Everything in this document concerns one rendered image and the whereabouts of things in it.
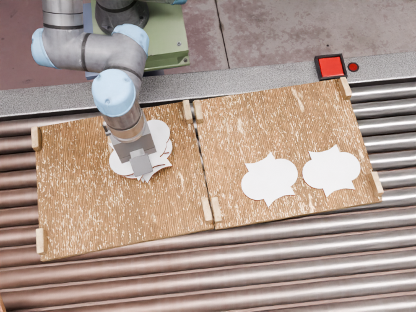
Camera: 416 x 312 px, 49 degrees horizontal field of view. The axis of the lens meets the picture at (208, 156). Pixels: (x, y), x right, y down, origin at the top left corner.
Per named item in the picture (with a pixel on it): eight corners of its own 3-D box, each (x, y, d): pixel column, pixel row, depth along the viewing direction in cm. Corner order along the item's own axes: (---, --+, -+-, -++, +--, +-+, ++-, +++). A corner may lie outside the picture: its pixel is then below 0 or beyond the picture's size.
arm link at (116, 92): (137, 65, 83) (128, 106, 80) (145, 96, 93) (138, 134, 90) (95, 60, 83) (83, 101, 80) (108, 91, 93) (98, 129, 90)
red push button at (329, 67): (317, 61, 128) (318, 58, 127) (338, 59, 128) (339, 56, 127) (321, 79, 126) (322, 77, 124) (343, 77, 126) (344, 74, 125)
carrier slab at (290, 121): (192, 103, 123) (192, 101, 121) (341, 80, 125) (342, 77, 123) (215, 230, 110) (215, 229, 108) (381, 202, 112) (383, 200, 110)
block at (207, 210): (200, 200, 111) (200, 197, 108) (208, 199, 111) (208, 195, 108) (205, 224, 109) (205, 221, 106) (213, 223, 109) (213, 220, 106)
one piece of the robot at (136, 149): (112, 161, 90) (127, 187, 105) (156, 147, 91) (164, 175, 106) (97, 110, 94) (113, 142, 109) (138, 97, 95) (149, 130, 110)
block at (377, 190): (366, 174, 113) (369, 170, 110) (374, 173, 113) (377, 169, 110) (374, 197, 110) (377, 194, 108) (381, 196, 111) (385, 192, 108)
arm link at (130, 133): (146, 124, 91) (106, 137, 90) (149, 134, 95) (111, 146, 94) (135, 93, 93) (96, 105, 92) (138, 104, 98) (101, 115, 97)
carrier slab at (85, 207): (36, 130, 121) (33, 127, 119) (189, 103, 123) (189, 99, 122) (43, 262, 107) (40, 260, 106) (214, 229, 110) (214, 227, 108)
